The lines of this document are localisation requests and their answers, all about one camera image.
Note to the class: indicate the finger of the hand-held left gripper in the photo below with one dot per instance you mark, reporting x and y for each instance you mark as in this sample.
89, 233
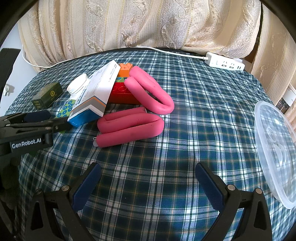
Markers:
56, 127
37, 116

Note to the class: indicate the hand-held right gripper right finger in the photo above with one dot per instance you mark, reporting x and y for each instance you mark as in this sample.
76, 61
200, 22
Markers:
210, 187

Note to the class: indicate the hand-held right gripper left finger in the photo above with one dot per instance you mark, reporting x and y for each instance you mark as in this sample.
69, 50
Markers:
85, 186

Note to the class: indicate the dark green box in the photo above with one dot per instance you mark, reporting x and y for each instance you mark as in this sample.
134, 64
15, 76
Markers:
46, 95

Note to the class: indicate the white plastic bottle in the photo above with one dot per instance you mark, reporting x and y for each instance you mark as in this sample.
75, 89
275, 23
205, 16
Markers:
77, 83

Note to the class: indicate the white medicine box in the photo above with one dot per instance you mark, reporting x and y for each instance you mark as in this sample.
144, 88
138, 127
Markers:
97, 92

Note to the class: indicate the red building block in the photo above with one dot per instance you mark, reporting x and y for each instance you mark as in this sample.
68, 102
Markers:
120, 93

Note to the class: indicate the clear plastic bowl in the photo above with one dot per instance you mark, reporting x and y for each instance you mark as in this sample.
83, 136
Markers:
272, 143

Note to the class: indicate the pink foam hand grip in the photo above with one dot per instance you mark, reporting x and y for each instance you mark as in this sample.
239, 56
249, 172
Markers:
150, 128
165, 107

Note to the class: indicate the orange building block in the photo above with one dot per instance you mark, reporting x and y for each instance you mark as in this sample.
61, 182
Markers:
124, 69

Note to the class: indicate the white plug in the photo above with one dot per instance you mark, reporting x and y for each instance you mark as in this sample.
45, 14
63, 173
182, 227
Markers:
7, 90

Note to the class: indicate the blue plaid cloth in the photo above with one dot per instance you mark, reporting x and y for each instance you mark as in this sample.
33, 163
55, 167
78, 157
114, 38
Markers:
161, 162

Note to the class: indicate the black panel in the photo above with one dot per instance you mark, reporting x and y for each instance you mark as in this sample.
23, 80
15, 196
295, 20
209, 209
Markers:
7, 69

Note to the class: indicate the white power strip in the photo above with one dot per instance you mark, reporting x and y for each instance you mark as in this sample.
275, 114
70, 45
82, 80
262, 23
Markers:
223, 61

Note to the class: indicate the beige patterned curtain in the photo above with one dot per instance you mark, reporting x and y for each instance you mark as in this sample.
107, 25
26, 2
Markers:
138, 25
275, 58

